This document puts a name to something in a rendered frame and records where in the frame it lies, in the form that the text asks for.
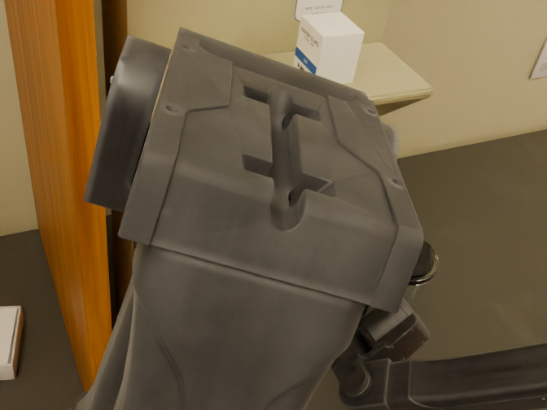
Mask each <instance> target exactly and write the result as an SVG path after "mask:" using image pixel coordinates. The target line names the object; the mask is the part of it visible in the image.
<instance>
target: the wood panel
mask: <svg viewBox="0 0 547 410"><path fill-rule="evenodd" d="M4 3H5V9H6V14H7V25H8V30H9V36H10V42H11V52H12V57H13V63H14V69H15V78H16V84H17V89H18V95H19V100H20V111H21V116H22V122H23V127H24V138H25V143H26V149H27V155H28V165H29V170H30V176H31V182H32V187H33V197H34V202H35V208H36V213H37V224H38V229H39V232H40V235H41V239H42V244H43V246H44V250H45V253H46V258H47V262H48V264H49V268H50V273H51V276H52V279H53V282H54V285H55V291H56V294H57V297H58V300H59V306H60V308H61V312H62V314H63V320H64V323H65V326H66V330H67V332H68V337H69V341H70V344H71V347H72V352H73V355H74V359H75V361H76V365H77V370H78V373H79V376H80V379H81V384H82V388H83V391H84V392H86V391H89V390H90V388H91V387H92V385H93V384H94V380H95V378H96V376H97V373H98V369H99V367H100V364H101V362H102V359H103V356H104V353H105V351H106V348H107V345H108V342H109V339H110V337H111V334H112V314H111V300H110V285H109V271H108V256H107V227H106V213H105V207H101V206H98V205H95V204H92V203H87V202H84V201H83V199H84V196H85V186H86V183H87V181H88V178H89V174H90V168H91V164H92V160H93V157H94V150H95V147H96V142H97V139H98V132H99V129H100V112H99V97H98V69H97V55H96V41H95V26H94V0H4Z"/></svg>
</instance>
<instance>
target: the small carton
mask: <svg viewBox="0 0 547 410"><path fill-rule="evenodd" d="M364 34H365V33H364V32H363V31H362V30H361V29H360V28H358V27H357V26H356V25H355V24H354V23H353V22H352V21H351V20H350V19H349V18H348V17H347V16H346V15H344V14H343V13H342V12H334V13H323V14H313V15H302V16H301V20H300V29H299V34H298V39H297V44H296V49H295V58H294V63H293V65H294V67H295V68H298V69H301V70H303V71H306V72H310V73H312V74H315V75H317V76H321V77H324V78H326V79H328V80H331V81H335V82H338V83H340V84H347V83H353V79H354V75H355V71H356V68H357V62H358V58H359V54H360V51H361V45H362V41H363V37H364Z"/></svg>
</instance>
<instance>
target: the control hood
mask: <svg viewBox="0 0 547 410"><path fill-rule="evenodd" d="M262 56H264V57H266V58H269V59H273V60H276V61H278V62H280V63H284V64H287V65H290V66H292V67H294V65H293V63H294V58H295V51H292V52H284V53H276V54H268V55H262ZM167 68H168V65H167V67H166V69H165V73H164V77H165V74H166V71H167ZM164 77H163V80H162V83H161V86H160V90H161V87H162V84H163V81H164ZM342 85H346V86H349V87H352V88H354V89H358V90H360V91H363V92H365V93H366V95H367V97H368V99H369V100H372V101H373V102H374V105H375V107H376V110H377V112H378V114H379V116H382V115H385V114H387V113H389V112H392V111H395V110H397V109H400V108H402V107H406V106H408V105H410V104H412V103H416V102H418V101H421V100H423V99H425V98H429V97H430V96H431V94H432V93H433V90H434V89H432V87H431V86H430V85H429V84H428V83H427V82H426V81H424V80H423V79H422V78H421V77H420V76H419V75H418V74H417V73H416V72H415V71H414V70H413V69H411V68H410V67H409V66H408V65H407V64H406V63H404V62H403V61H402V60H401V59H400V58H399V57H397V56H396V55H395V54H394V53H393V52H392V51H390V50H389V49H388V48H387V47H386V46H385V45H384V44H383V43H382V42H376V43H368V44H362V45H361V51H360V54H359V58H358V62H357V68H356V71H355V75H354V79H353V83H347V84H342ZM159 95H160V91H159V93H158V96H157V99H156V102H155V106H156V104H157V101H158V97H159ZM154 111H155V107H154V110H153V112H152V116H153V114H154ZM152 116H151V120H152ZM151 120H150V122H151Z"/></svg>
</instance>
